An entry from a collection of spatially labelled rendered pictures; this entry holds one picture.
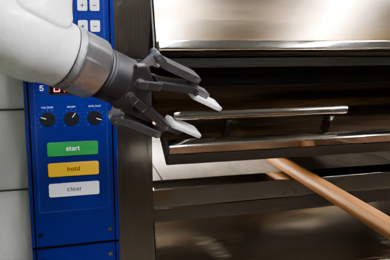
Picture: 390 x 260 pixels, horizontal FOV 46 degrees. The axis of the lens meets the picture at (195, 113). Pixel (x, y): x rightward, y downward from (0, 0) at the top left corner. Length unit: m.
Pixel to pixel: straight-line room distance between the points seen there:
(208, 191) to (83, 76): 0.44
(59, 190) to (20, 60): 0.36
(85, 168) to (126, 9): 0.30
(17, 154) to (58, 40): 0.36
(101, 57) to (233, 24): 0.36
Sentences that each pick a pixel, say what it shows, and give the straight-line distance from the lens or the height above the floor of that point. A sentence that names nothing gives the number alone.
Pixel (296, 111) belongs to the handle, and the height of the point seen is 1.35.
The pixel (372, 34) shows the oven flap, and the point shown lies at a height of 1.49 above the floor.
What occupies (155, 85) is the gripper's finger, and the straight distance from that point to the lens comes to 0.71.
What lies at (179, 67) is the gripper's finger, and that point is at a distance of 0.72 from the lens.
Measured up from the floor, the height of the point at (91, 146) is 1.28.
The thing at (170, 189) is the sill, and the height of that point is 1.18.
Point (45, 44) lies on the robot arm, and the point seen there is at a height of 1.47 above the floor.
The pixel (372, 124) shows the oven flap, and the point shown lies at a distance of 0.99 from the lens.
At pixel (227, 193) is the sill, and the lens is 0.98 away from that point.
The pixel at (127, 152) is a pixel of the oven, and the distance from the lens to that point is 0.91.
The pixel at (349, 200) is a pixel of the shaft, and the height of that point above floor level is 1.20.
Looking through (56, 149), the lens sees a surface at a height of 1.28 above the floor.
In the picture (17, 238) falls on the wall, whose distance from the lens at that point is 0.96.
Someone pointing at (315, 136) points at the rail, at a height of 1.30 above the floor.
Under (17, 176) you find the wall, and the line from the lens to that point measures 0.92.
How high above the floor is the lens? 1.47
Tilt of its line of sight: 9 degrees down
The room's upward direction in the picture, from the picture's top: straight up
